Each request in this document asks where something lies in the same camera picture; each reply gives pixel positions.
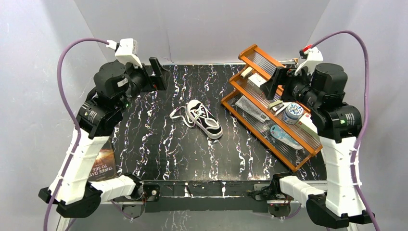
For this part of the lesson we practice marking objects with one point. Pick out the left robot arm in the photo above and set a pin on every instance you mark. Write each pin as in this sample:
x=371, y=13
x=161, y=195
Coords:
x=116, y=84

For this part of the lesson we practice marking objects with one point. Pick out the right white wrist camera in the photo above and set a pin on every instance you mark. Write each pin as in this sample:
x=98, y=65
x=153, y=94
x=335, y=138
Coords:
x=312, y=57

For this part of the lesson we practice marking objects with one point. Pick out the grey patterned packet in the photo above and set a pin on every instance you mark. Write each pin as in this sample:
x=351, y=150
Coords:
x=250, y=108

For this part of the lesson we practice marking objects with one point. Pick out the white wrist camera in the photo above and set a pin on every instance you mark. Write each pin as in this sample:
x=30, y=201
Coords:
x=312, y=57
x=126, y=51

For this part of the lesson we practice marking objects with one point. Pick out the black white sneaker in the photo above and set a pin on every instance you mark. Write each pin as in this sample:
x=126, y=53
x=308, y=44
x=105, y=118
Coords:
x=197, y=114

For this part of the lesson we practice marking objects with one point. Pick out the white red box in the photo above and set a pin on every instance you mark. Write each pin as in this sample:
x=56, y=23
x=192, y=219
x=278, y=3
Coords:
x=256, y=81

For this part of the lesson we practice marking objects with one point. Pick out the round blue white tin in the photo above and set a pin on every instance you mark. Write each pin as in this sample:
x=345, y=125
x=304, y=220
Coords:
x=292, y=113

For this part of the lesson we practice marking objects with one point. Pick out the olive white stapler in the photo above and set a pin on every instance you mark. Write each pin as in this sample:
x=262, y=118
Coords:
x=277, y=106

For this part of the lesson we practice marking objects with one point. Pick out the green white box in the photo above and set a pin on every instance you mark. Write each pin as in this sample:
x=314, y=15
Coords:
x=306, y=124

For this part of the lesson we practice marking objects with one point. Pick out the orange wooden tiered shelf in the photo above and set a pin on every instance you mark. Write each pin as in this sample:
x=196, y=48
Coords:
x=265, y=65

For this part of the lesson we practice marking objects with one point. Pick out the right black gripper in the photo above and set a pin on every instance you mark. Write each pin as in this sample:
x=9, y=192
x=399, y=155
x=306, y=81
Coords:
x=279, y=77

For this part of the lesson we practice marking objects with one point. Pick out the light blue oval packet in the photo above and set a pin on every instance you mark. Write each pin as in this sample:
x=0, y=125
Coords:
x=278, y=133

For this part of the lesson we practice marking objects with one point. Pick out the black base frame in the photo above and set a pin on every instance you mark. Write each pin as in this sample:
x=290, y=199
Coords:
x=216, y=195

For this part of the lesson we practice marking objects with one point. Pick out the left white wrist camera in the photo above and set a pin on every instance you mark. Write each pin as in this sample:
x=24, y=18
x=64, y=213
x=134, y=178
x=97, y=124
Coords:
x=126, y=51

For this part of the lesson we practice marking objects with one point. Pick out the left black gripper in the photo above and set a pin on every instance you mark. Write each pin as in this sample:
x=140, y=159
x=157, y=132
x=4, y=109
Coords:
x=153, y=75

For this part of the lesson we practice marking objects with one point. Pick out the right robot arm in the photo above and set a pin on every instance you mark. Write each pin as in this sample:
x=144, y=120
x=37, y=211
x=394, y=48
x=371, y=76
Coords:
x=338, y=127

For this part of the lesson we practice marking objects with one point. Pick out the brown book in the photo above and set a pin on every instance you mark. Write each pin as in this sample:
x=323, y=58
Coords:
x=104, y=167

